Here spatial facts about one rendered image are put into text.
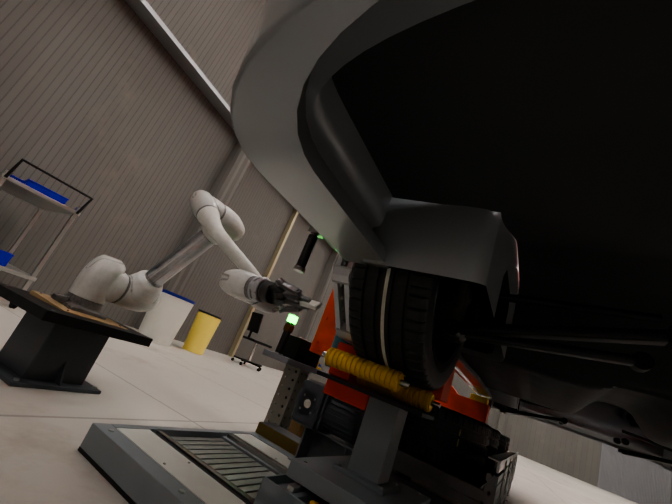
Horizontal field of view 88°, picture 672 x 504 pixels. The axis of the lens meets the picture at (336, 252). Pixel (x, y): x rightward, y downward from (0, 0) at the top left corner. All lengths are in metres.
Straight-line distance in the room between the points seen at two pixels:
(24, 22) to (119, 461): 4.62
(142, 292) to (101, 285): 0.18
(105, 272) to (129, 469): 1.00
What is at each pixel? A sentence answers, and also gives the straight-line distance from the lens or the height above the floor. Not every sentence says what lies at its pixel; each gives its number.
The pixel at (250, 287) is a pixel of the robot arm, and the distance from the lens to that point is 1.26.
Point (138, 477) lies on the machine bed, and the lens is 1.18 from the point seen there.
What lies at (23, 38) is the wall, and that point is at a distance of 5.20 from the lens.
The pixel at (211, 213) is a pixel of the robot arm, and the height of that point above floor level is 0.90.
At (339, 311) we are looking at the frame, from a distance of 1.13.
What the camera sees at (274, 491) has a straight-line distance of 1.08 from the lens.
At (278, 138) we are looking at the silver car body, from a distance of 0.54.
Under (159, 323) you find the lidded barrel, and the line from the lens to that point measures 4.95.
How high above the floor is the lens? 0.47
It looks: 18 degrees up
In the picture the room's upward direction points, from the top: 22 degrees clockwise
